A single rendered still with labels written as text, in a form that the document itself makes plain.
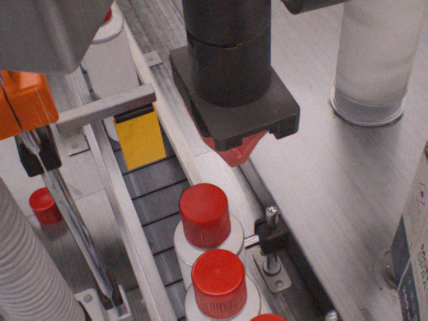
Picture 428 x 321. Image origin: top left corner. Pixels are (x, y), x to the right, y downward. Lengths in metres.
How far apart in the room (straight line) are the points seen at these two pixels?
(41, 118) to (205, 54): 0.11
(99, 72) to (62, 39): 0.45
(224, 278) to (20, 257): 0.13
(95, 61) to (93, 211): 0.20
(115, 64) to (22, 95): 0.30
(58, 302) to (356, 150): 0.45
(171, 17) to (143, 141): 0.55
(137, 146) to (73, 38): 0.25
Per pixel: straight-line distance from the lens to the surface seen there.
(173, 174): 0.65
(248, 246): 0.56
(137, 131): 0.40
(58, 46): 0.16
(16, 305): 0.29
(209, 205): 0.37
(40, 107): 0.32
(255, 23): 0.36
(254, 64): 0.38
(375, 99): 0.67
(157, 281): 0.49
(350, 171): 0.65
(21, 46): 0.16
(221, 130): 0.39
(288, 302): 0.62
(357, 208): 0.62
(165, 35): 0.91
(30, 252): 0.27
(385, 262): 0.59
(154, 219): 0.62
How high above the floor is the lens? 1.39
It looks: 51 degrees down
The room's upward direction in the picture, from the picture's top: 7 degrees counter-clockwise
